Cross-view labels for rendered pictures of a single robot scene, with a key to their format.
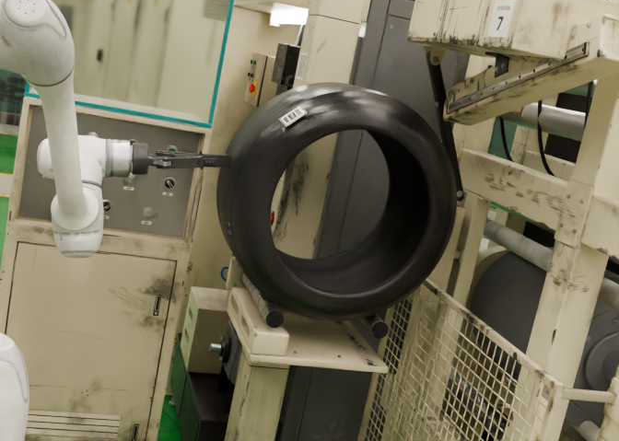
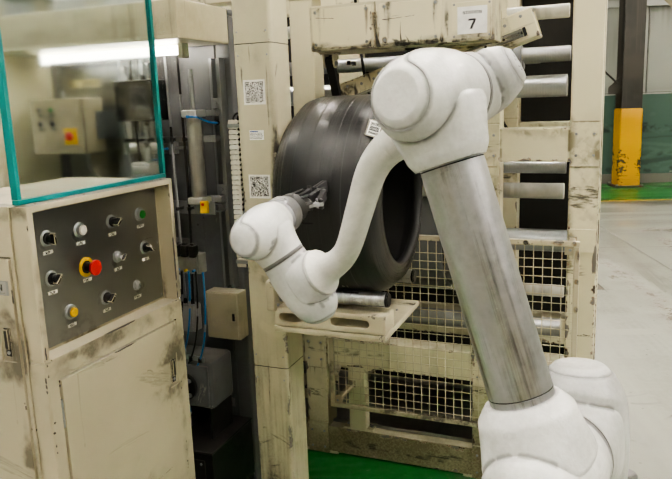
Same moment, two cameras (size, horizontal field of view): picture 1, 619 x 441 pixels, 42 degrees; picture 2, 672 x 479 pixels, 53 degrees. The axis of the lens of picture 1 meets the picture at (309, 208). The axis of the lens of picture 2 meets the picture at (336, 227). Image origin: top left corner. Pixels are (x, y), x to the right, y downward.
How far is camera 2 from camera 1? 177 cm
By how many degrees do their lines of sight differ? 50
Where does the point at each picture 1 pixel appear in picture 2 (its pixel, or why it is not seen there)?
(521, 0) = (494, 4)
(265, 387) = (296, 379)
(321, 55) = (277, 78)
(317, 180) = not seen: hidden behind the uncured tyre
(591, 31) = (524, 20)
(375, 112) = not seen: hidden behind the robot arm
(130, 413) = not seen: outside the picture
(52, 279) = (97, 400)
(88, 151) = (285, 216)
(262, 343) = (387, 323)
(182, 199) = (156, 258)
